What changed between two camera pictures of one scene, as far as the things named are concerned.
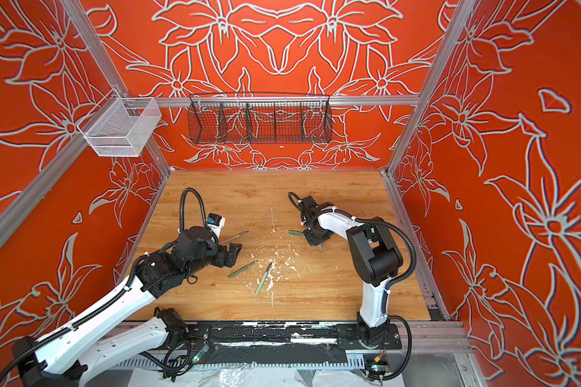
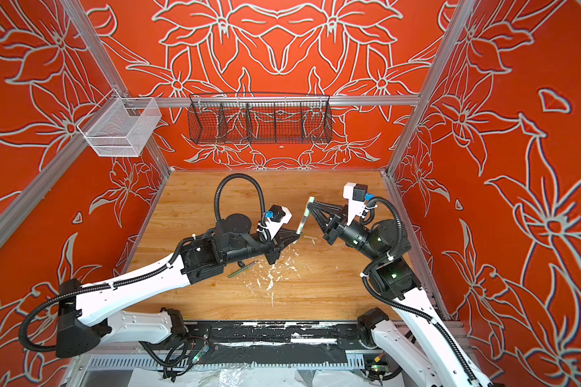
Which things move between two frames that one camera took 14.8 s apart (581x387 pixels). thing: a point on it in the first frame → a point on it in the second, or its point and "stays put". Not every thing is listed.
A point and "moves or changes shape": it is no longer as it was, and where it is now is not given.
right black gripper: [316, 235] → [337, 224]
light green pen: [263, 278] moves or changes shape
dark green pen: [242, 270] stays put
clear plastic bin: [119, 126] stays put
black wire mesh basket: [259, 118] stays put
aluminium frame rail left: [33, 194] stays put
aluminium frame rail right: [411, 126] stays put
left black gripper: [223, 260] → [277, 243]
